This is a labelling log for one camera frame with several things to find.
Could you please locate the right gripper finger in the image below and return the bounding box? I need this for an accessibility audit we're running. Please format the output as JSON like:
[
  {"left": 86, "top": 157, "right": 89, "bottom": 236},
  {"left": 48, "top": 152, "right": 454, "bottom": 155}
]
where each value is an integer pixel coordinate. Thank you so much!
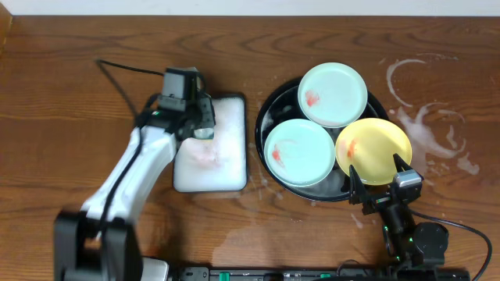
[
  {"left": 348, "top": 165, "right": 368, "bottom": 205},
  {"left": 393, "top": 153, "right": 413, "bottom": 172}
]

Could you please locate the mint plate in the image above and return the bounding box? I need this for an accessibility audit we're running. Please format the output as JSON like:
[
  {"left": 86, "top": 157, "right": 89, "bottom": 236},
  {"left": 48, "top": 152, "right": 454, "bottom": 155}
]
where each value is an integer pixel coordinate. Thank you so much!
[
  {"left": 297, "top": 62, "right": 368, "bottom": 128},
  {"left": 263, "top": 119, "right": 335, "bottom": 187}
]

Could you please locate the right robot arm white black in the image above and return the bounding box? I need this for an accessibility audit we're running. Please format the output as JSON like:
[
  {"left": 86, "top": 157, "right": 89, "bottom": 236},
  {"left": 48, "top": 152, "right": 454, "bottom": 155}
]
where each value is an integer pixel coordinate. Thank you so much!
[{"left": 349, "top": 154, "right": 448, "bottom": 279}]

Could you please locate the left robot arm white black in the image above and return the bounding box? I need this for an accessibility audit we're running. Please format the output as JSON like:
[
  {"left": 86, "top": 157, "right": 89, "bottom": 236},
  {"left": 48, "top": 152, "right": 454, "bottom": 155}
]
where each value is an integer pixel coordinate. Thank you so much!
[{"left": 54, "top": 94, "right": 216, "bottom": 281}]

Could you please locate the black rectangular soapy water tray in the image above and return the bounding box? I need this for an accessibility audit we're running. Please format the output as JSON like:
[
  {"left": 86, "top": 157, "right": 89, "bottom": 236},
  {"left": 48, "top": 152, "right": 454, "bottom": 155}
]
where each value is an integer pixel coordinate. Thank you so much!
[{"left": 173, "top": 96, "right": 248, "bottom": 193}]

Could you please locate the round black tray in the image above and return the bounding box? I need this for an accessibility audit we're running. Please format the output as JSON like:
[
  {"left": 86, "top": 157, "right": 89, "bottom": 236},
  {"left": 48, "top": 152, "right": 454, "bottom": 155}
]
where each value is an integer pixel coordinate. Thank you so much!
[{"left": 254, "top": 76, "right": 390, "bottom": 203}]

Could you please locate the yellow plate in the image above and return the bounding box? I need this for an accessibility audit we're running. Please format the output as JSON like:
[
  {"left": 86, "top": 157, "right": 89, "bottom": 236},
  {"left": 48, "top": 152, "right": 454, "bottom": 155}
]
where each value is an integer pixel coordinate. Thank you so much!
[{"left": 335, "top": 118, "right": 413, "bottom": 185}]

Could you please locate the mint plate top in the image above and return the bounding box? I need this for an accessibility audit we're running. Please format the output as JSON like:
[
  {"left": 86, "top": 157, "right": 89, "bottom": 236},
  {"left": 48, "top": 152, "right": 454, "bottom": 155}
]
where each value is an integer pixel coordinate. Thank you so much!
[{"left": 297, "top": 62, "right": 368, "bottom": 128}]

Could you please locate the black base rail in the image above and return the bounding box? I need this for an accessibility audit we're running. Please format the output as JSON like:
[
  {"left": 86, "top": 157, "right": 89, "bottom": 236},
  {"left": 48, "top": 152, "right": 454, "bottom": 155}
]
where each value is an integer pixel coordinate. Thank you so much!
[{"left": 166, "top": 265, "right": 471, "bottom": 281}]

